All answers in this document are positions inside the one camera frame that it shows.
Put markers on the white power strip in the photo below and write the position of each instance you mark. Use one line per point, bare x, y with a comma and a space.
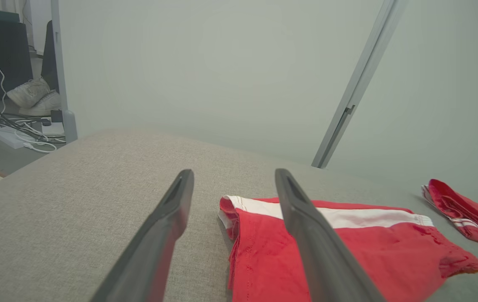
10, 137

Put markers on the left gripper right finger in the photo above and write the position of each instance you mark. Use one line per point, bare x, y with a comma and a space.
322, 251

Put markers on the black power adapter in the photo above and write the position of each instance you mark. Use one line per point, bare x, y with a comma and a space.
56, 115

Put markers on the black computer case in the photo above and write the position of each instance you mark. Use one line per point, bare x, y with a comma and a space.
8, 63

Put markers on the white sneaker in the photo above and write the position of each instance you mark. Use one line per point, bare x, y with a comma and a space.
45, 107
29, 92

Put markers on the red basketball jersey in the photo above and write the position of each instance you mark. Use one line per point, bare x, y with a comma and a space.
465, 209

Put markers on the red shorts white trim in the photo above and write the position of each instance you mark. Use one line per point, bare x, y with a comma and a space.
390, 260

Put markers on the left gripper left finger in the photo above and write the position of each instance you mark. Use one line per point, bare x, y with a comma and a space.
155, 251

